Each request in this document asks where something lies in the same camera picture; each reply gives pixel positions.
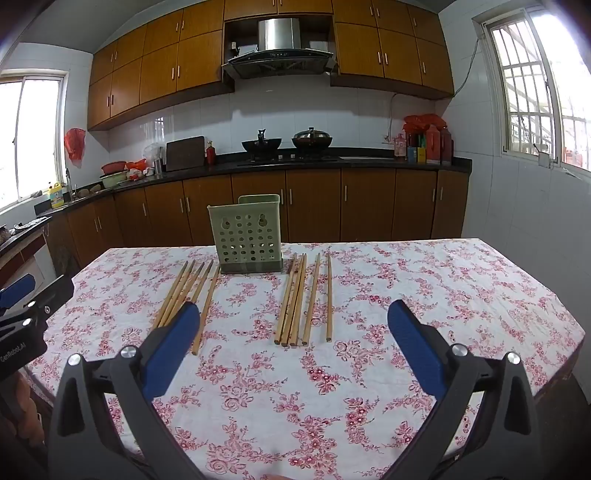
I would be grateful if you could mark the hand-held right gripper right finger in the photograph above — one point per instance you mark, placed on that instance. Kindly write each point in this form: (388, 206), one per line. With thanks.
(415, 346)

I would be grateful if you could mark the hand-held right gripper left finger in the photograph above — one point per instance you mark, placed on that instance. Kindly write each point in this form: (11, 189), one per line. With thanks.
(173, 350)

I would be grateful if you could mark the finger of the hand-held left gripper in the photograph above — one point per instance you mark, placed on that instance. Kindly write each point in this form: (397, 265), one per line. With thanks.
(53, 293)
(16, 290)

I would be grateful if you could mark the row of wooden chopsticks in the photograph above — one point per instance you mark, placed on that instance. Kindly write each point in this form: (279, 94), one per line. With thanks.
(300, 304)
(205, 304)

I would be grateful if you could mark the green perforated utensil holder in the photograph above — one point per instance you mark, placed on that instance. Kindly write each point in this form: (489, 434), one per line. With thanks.
(244, 235)

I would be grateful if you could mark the yellow detergent bottle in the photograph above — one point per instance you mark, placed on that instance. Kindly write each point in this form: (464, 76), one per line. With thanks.
(57, 196)

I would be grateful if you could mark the potatoes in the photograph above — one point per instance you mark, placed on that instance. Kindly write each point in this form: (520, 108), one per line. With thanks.
(87, 191)

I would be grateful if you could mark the metal faucet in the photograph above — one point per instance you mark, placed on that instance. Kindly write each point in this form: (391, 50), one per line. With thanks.
(69, 182)

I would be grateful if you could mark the floral tablecloth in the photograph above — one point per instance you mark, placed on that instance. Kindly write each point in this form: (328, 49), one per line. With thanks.
(286, 397)

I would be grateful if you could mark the green basin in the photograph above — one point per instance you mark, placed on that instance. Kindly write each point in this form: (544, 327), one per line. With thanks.
(114, 179)

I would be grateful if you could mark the red bowl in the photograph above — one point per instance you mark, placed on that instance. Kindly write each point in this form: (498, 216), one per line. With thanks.
(113, 167)

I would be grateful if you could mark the hanging red plastic bag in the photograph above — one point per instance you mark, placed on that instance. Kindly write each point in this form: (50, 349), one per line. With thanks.
(75, 144)

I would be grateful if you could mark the crumpled red plastic bag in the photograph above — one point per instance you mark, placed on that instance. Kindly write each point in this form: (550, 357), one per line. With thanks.
(136, 165)

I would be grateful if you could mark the sliding window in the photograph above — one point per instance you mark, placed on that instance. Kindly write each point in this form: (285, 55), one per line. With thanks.
(37, 138)

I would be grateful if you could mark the wooden base cabinets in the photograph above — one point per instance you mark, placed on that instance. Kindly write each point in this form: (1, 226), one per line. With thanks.
(314, 207)

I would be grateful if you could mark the clear plastic bag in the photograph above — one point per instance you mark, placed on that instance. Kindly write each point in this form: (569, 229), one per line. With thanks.
(153, 152)

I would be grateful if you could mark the black kitchen countertop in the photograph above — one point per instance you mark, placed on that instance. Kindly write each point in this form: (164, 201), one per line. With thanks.
(369, 162)

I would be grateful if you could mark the dark cutting board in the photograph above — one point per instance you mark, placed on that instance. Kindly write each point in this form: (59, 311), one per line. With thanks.
(184, 154)

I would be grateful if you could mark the yellow box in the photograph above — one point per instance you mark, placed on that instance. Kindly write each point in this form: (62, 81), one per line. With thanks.
(421, 154)

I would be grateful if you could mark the blue box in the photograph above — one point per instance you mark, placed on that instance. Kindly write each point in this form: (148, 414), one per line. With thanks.
(412, 153)

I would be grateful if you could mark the kitchen sink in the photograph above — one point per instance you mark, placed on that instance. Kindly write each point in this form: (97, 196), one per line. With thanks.
(364, 158)

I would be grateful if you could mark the pink label bottle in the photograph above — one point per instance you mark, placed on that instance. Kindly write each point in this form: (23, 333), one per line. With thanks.
(400, 147)

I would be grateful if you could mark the small red bottle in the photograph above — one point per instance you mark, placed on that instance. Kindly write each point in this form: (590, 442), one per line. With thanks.
(211, 154)

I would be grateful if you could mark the large red oil bottle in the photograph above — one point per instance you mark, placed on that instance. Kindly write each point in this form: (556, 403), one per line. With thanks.
(433, 145)

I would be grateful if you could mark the dark red bottle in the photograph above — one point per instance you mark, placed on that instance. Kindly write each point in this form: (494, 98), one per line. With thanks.
(446, 145)

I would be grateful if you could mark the gas stove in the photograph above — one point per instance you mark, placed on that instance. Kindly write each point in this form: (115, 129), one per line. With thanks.
(286, 158)

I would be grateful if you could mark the red bag over bottles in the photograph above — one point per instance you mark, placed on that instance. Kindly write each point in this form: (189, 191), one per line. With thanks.
(425, 122)

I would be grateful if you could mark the black wok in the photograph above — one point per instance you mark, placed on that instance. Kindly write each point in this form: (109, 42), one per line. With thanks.
(262, 144)

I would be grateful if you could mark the wok with lid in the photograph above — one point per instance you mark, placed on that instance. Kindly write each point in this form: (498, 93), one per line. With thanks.
(312, 138)

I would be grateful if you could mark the barred window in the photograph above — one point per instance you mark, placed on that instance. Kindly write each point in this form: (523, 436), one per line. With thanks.
(535, 92)

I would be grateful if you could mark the steel range hood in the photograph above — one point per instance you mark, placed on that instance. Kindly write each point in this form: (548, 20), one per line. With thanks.
(279, 46)

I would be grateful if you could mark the wooden wall cabinets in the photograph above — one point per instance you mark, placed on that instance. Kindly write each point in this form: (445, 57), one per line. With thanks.
(161, 69)

